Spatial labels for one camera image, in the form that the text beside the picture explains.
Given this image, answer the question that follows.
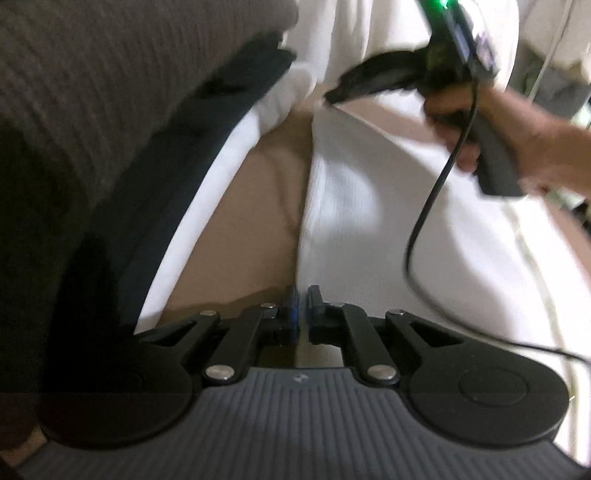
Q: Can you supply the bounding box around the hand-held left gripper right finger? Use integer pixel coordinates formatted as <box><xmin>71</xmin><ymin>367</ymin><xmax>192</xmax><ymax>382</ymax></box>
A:
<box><xmin>307</xmin><ymin>285</ymin><xmax>465</xmax><ymax>386</ymax></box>

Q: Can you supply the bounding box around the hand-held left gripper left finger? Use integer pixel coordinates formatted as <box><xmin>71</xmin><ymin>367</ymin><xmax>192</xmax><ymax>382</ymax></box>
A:
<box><xmin>139</xmin><ymin>285</ymin><xmax>301</xmax><ymax>386</ymax></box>

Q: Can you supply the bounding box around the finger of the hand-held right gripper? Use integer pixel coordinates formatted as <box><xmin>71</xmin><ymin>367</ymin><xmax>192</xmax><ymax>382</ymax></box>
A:
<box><xmin>323</xmin><ymin>50</ymin><xmax>429</xmax><ymax>105</ymax></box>

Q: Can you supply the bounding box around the white sweater with green cartoon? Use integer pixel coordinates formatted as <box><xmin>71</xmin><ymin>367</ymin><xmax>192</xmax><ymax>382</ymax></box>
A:
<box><xmin>295</xmin><ymin>99</ymin><xmax>591</xmax><ymax>462</ymax></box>

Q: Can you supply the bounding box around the person's right forearm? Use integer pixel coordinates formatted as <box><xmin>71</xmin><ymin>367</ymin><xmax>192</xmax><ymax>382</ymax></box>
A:
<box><xmin>505</xmin><ymin>89</ymin><xmax>591</xmax><ymax>197</ymax></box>

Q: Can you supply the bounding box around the person's right hand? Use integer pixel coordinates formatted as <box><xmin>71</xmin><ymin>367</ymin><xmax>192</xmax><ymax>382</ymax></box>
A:
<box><xmin>422</xmin><ymin>84</ymin><xmax>525</xmax><ymax>175</ymax></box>

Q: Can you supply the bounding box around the cream folded garment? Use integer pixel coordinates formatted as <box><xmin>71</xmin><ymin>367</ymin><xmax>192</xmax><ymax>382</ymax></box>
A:
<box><xmin>134</xmin><ymin>60</ymin><xmax>319</xmax><ymax>334</ymax></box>

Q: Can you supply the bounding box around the black folded garment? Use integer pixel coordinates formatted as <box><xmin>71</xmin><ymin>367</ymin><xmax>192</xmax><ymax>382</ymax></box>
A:
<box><xmin>41</xmin><ymin>37</ymin><xmax>297</xmax><ymax>340</ymax></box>

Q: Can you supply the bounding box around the brown knitted sweater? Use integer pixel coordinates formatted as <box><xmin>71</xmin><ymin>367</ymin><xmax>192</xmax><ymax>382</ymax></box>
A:
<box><xmin>0</xmin><ymin>0</ymin><xmax>301</xmax><ymax>398</ymax></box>

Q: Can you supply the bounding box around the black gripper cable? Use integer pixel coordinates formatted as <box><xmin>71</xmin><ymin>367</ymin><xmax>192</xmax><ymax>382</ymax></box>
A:
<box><xmin>404</xmin><ymin>69</ymin><xmax>591</xmax><ymax>366</ymax></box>

